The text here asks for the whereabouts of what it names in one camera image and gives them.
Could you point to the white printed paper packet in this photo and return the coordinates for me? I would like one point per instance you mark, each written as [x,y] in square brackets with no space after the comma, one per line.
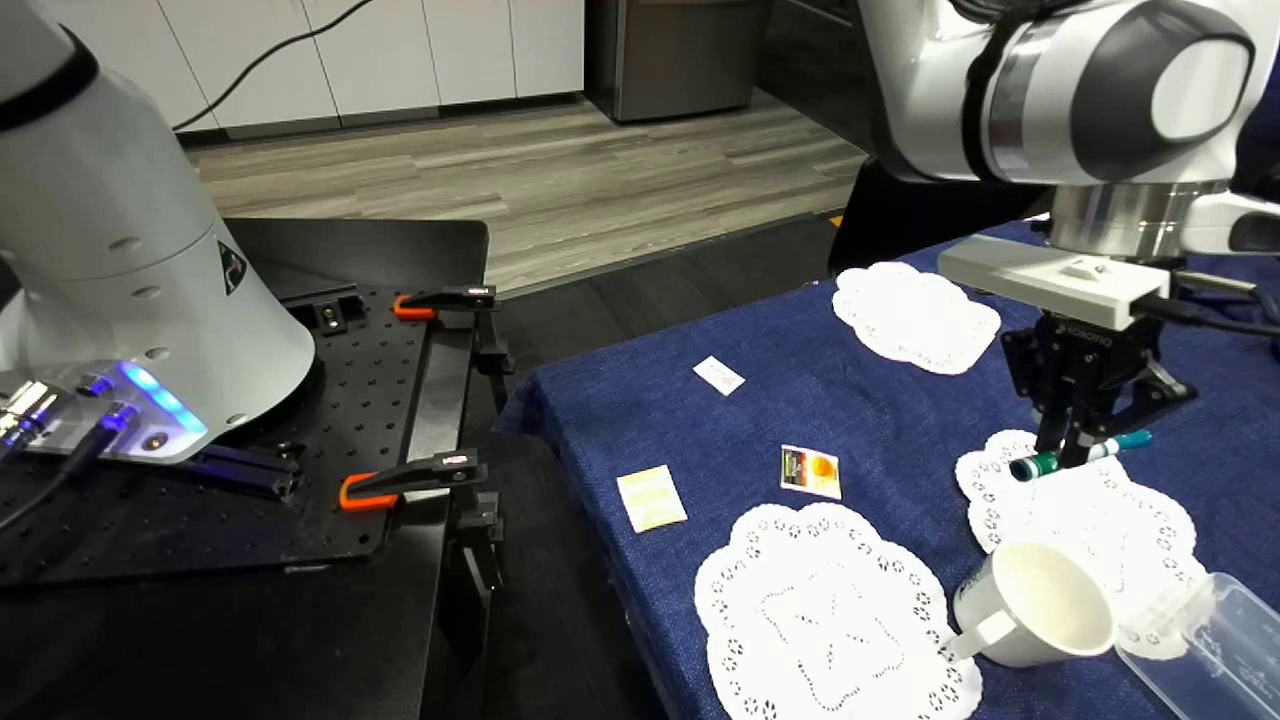
[716,378]

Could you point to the white paper doily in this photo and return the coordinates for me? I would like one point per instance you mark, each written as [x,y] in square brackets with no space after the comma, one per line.
[814,625]
[1107,532]
[912,322]

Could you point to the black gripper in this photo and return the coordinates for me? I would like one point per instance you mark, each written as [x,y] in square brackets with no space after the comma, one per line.
[1086,353]

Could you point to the green marker pen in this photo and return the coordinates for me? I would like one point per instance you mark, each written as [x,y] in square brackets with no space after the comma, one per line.
[1122,440]

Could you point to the blue fabric tablecloth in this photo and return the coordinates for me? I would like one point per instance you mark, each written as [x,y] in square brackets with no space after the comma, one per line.
[744,424]

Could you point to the white mug with print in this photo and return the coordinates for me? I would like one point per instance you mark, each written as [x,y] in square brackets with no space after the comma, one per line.
[1045,604]

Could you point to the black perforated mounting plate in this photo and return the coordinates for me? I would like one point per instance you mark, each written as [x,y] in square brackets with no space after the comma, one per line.
[265,402]

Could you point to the grey steel cabinet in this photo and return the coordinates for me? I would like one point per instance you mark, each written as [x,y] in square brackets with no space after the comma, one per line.
[675,52]

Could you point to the clear plastic container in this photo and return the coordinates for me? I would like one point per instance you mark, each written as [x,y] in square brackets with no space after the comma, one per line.
[1214,654]

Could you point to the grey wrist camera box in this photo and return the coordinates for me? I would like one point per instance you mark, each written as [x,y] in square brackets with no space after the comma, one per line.
[1055,283]

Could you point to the cream paper packet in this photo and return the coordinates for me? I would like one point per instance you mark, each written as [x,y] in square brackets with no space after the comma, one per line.
[654,502]

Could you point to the small black plate bracket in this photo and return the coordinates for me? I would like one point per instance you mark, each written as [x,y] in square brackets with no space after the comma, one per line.
[340,313]

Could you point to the orange black tea packet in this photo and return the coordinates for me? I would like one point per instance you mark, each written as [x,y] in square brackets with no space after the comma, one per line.
[810,473]

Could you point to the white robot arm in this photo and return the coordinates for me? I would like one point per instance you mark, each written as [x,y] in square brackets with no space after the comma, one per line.
[1064,93]

